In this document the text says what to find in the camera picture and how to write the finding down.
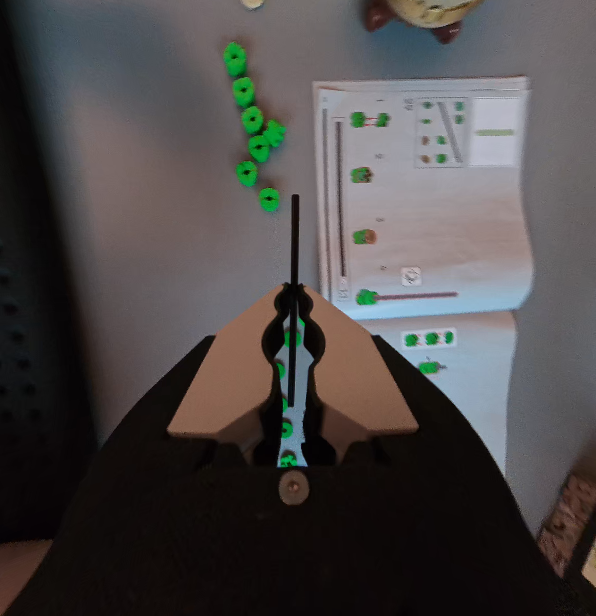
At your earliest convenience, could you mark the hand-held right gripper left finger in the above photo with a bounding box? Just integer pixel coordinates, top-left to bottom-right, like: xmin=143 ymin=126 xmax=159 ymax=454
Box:
xmin=166 ymin=283 xmax=293 ymax=465

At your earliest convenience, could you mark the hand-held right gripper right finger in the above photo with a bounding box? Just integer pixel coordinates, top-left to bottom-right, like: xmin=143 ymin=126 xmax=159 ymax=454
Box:
xmin=298 ymin=284 xmax=420 ymax=466

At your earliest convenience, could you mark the black axle rod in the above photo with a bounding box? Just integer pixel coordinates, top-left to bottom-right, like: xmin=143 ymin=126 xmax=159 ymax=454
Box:
xmin=288 ymin=194 xmax=301 ymax=407

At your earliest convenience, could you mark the grey desk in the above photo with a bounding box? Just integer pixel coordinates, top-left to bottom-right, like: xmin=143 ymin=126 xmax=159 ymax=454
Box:
xmin=4 ymin=0 xmax=596 ymax=544

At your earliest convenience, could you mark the row of green flat plates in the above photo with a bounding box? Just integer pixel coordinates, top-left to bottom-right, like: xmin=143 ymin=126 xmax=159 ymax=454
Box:
xmin=276 ymin=318 xmax=306 ymax=468

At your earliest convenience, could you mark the open instruction booklet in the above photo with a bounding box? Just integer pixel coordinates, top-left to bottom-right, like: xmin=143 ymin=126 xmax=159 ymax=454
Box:
xmin=311 ymin=74 xmax=536 ymax=477

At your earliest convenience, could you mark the cluster of green round bricks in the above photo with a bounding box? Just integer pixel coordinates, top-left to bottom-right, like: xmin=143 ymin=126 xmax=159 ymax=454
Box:
xmin=223 ymin=41 xmax=287 ymax=213

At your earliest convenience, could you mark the tan brick pot model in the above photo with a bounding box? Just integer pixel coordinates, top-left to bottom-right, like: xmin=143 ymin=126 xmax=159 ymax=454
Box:
xmin=365 ymin=0 xmax=486 ymax=45

